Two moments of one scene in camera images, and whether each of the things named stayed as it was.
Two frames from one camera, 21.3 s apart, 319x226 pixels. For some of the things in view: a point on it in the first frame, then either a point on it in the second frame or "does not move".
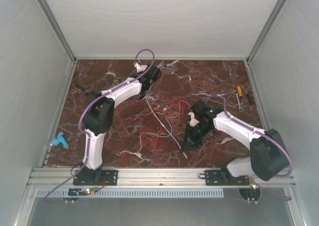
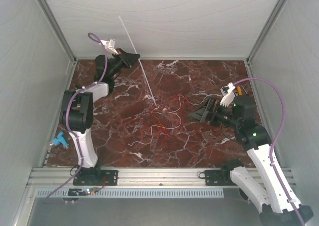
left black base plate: (96, 177) does not move
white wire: (167, 121) to (175, 113)
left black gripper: (141, 96) to (130, 59)
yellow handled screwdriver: (239, 91) does not move
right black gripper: (189, 145) to (214, 106)
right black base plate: (224, 177) does not move
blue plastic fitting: (59, 140) does not move
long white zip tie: (165, 127) to (140, 63)
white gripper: (193, 121) to (227, 91)
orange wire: (184, 110) to (160, 124)
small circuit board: (91, 190) does not move
